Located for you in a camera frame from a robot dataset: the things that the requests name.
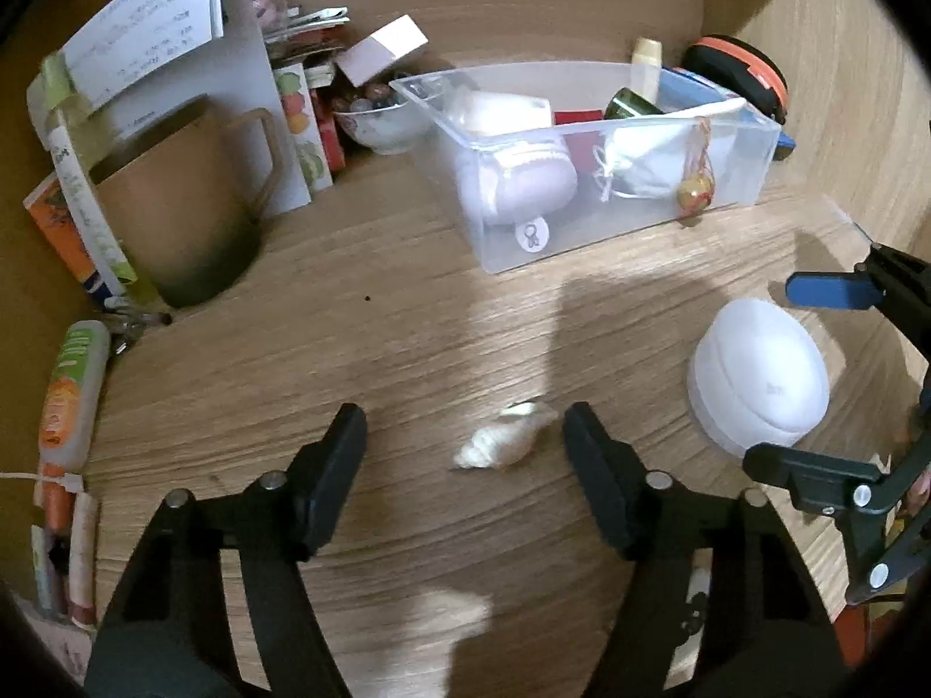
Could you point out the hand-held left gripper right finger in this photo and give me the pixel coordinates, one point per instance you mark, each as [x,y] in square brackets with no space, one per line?
[596,483]

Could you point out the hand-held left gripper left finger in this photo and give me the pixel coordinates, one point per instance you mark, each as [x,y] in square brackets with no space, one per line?
[334,483]

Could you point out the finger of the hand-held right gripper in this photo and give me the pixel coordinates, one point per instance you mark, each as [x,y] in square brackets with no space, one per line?
[807,476]
[829,291]

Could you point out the white spiral seashell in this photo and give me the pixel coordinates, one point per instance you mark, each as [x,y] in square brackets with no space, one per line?
[502,443]

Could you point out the white round case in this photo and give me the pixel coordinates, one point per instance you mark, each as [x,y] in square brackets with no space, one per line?
[756,371]

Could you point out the dark green glass bottle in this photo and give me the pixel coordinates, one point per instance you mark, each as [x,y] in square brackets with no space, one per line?
[629,103]

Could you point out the lavender round case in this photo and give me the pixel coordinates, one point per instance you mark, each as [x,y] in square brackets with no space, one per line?
[534,178]

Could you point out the clear plastic storage box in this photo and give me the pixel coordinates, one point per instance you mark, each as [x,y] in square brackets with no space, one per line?
[436,134]

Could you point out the wooden desktop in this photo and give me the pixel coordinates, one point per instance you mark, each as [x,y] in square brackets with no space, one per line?
[364,349]

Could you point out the red orange cloth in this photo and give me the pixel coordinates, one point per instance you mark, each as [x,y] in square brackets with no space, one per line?
[855,636]

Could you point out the black orange round case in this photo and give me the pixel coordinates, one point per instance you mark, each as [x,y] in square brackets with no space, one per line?
[734,65]

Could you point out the blue zip pouch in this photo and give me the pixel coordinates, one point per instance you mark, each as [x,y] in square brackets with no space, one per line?
[691,87]

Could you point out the pink lip balm tube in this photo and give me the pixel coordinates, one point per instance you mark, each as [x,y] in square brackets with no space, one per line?
[84,556]

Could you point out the green orange squeeze tube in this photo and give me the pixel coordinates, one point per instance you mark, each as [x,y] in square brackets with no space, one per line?
[73,392]

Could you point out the small orange tube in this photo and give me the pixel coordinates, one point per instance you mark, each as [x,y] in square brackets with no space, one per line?
[56,509]

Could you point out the cream tube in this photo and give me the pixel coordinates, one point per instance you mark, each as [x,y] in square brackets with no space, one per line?
[646,58]

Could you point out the brown mug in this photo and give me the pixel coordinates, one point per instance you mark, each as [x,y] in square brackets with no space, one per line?
[182,218]

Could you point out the white ceramic bowl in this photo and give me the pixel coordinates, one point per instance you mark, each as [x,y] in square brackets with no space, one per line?
[378,132]

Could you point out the fruit print carton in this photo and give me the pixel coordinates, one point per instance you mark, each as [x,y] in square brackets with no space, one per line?
[302,131]

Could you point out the tall white green box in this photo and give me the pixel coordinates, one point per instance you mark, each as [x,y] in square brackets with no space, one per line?
[76,182]

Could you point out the small white pink box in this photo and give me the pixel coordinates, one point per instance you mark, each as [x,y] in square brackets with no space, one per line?
[382,49]

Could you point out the pile of foil packets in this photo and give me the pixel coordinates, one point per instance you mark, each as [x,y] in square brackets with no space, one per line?
[305,22]

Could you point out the white printed paper card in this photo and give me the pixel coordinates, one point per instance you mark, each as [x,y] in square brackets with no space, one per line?
[145,22]

